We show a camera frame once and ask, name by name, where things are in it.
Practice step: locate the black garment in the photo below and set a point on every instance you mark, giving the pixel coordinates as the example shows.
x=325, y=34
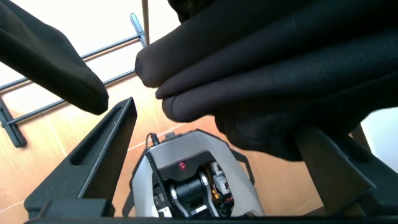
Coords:
x=264, y=62

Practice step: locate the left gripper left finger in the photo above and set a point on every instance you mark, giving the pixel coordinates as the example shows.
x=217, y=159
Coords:
x=96, y=165

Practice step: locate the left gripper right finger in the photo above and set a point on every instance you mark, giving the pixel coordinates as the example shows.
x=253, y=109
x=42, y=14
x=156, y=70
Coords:
x=345, y=180

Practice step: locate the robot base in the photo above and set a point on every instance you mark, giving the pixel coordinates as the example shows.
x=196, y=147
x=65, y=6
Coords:
x=186, y=149

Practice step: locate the black clothes rack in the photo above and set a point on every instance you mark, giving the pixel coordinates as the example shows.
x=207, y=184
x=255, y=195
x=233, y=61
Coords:
x=12, y=137

